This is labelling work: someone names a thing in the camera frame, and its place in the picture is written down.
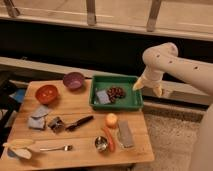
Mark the black handled tool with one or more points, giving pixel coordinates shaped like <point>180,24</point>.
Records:
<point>78,123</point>

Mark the orange red pepper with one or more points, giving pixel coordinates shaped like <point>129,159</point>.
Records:
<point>109,138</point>

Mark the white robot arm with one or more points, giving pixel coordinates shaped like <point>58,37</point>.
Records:
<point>164,58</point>

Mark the green plastic tray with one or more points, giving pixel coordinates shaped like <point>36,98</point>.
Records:
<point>132,101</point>

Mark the red bowl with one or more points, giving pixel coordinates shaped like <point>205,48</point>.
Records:
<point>46,94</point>

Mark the yellow banana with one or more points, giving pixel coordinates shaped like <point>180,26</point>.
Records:
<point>19,143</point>

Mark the dark red grapes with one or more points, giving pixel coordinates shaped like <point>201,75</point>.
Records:
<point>115,92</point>

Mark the orange ball fruit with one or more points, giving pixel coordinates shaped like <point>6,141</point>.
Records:
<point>111,120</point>

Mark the grey sponge block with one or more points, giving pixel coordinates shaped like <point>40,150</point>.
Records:
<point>125,135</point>

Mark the blue grey cloth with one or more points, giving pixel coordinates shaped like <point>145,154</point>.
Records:
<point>37,119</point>

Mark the metal fork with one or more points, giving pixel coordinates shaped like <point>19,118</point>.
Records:
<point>63,148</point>

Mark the purple bowl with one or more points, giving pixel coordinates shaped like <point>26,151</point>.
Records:
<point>73,80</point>

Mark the small dark metal object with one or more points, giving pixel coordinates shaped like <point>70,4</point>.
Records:
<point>56,125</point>

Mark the metal cup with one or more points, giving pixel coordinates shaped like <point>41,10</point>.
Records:
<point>101,143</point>

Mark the grey cloth in tray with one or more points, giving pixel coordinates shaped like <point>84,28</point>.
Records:
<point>103,97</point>

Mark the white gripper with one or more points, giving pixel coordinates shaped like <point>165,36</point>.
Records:
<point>151,78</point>

